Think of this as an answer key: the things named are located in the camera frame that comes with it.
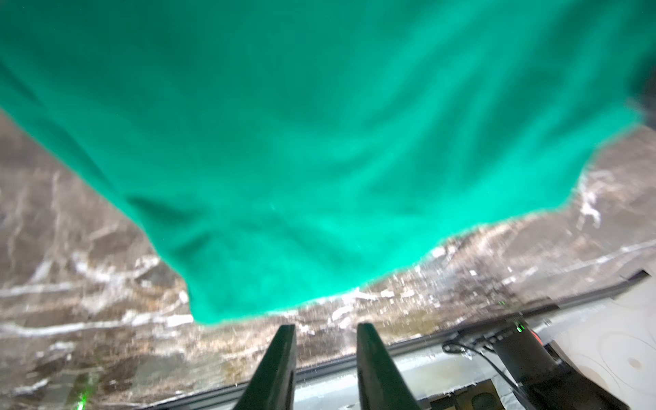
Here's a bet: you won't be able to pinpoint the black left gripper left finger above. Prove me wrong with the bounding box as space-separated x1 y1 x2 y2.
233 325 297 410

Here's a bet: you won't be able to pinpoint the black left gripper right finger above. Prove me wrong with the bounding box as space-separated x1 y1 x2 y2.
356 323 420 410

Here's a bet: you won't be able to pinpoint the green t-shirt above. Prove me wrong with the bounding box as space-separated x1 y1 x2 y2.
1 1 655 325

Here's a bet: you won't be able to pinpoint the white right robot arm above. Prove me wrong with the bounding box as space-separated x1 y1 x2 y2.
356 323 629 409

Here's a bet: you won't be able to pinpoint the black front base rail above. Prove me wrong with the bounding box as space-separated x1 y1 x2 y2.
150 269 652 409

